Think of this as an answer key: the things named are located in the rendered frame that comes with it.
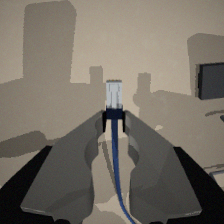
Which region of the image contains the grey and blue network cable plug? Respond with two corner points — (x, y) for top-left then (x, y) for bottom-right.
(106, 79), (123, 120)

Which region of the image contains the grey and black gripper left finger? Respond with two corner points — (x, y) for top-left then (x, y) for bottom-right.
(0, 110), (107, 224)

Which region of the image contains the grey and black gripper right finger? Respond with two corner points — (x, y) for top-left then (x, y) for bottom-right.
(122, 110), (224, 224)

